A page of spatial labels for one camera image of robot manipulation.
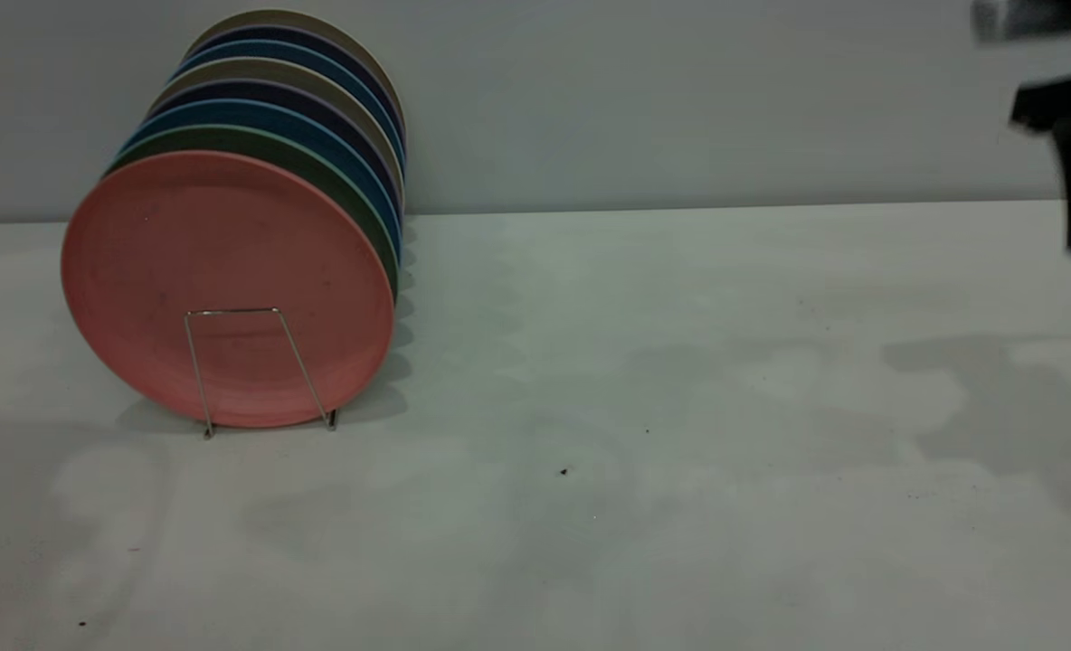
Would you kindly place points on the pink round plate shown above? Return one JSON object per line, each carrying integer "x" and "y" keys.
{"x": 228, "y": 280}

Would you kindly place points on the blue round plate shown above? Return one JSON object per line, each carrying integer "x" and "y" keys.
{"x": 293, "y": 52}
{"x": 264, "y": 112}

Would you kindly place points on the dark navy round plate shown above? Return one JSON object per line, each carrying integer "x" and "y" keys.
{"x": 293, "y": 36}
{"x": 273, "y": 90}

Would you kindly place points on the beige round plate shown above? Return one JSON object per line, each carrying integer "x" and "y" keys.
{"x": 273, "y": 70}
{"x": 273, "y": 18}

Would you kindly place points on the green round plate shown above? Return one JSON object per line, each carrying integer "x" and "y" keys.
{"x": 255, "y": 136}

